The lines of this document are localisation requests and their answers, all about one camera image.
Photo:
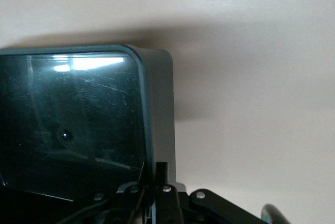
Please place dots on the black plastic box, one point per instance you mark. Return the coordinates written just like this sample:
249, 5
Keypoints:
78, 116

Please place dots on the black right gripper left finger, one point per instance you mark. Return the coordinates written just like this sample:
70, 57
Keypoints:
131, 203

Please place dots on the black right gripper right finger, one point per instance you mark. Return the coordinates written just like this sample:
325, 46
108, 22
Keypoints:
170, 208

